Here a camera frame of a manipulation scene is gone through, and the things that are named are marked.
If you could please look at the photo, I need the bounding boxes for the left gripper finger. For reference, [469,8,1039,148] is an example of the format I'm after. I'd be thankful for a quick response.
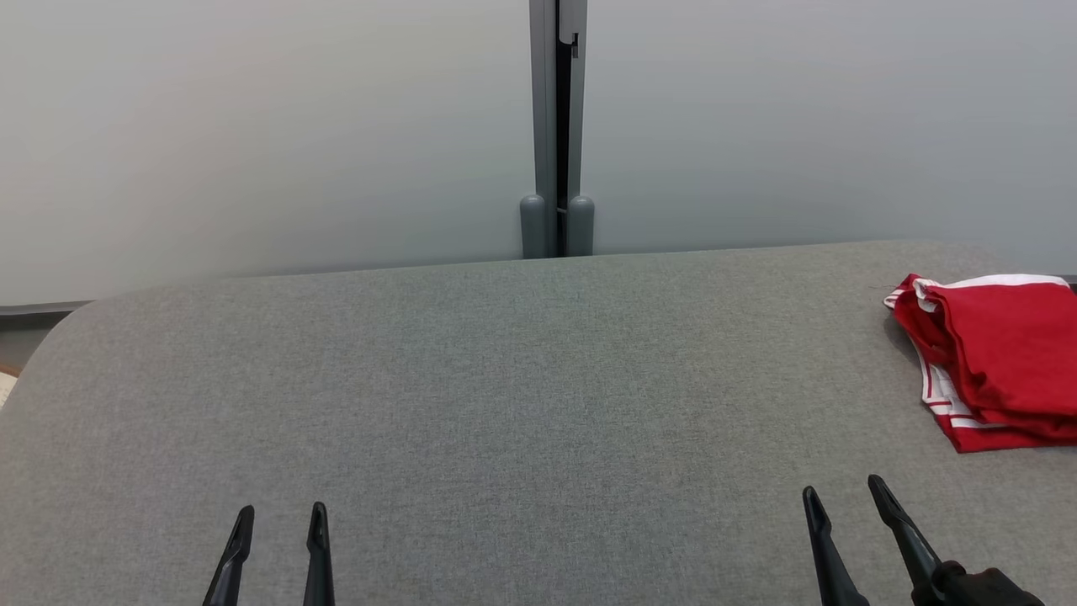
[303,502,337,606]
[202,504,256,606]

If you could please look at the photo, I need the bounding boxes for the grey partition post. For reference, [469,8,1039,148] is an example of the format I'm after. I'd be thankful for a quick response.
[520,0,558,259]
[559,0,595,258]

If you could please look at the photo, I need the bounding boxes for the dark partition base rail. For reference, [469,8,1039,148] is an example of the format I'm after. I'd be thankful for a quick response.
[0,300,93,319]

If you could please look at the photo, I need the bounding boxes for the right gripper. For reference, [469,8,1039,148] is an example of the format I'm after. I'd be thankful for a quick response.
[802,475,970,606]

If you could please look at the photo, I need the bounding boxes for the red white basketball shorts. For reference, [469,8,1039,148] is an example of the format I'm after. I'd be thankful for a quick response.
[883,274,1077,426]

